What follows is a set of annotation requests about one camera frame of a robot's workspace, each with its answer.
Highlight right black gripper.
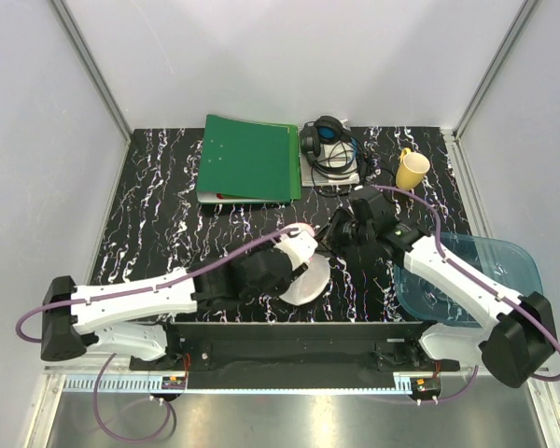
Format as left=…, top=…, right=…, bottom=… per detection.
left=314, top=206, right=374, bottom=260

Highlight white pink mesh laundry bag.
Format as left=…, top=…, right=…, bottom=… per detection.
left=279, top=243, right=330, bottom=306

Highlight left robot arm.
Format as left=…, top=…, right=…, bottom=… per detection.
left=38, top=241, right=307, bottom=370

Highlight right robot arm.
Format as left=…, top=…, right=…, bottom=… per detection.
left=317, top=186, right=560, bottom=388

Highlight grey book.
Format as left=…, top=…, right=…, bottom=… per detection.
left=299, top=124, right=361, bottom=187

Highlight black blue headphones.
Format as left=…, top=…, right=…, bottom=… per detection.
left=300, top=115, right=371, bottom=188

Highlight yellow mug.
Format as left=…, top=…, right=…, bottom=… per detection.
left=396, top=147, right=430, bottom=190

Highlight green folder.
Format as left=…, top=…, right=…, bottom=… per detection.
left=196, top=114, right=301, bottom=204

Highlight blue transparent plastic bin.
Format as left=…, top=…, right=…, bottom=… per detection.
left=394, top=232, right=543, bottom=328

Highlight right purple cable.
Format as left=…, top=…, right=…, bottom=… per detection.
left=354, top=184, right=560, bottom=380

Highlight purple cable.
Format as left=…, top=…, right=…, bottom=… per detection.
left=16, top=223, right=304, bottom=344
left=354, top=184, right=560, bottom=380

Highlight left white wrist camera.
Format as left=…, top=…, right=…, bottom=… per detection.
left=273, top=223, right=317, bottom=272

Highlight white slotted cable duct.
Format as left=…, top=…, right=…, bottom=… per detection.
left=63, top=374, right=162, bottom=393

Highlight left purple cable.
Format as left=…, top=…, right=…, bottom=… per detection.
left=16, top=223, right=304, bottom=344

